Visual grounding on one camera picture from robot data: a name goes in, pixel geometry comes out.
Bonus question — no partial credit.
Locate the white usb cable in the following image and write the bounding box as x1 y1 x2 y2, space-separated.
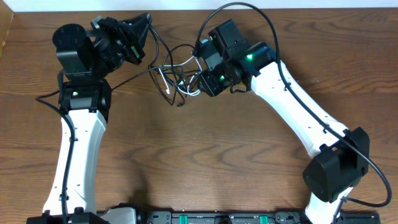
157 55 203 96

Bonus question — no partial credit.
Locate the thin black cable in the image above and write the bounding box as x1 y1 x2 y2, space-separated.
111 67 200 93

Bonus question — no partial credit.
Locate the black cable barrel plug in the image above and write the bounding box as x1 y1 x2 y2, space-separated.
159 44 203 107

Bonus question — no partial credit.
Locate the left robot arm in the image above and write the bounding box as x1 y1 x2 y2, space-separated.
27 13 152 223

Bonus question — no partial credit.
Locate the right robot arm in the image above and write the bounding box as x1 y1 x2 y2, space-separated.
193 20 369 223

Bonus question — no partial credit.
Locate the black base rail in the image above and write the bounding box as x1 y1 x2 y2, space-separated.
145 211 381 224

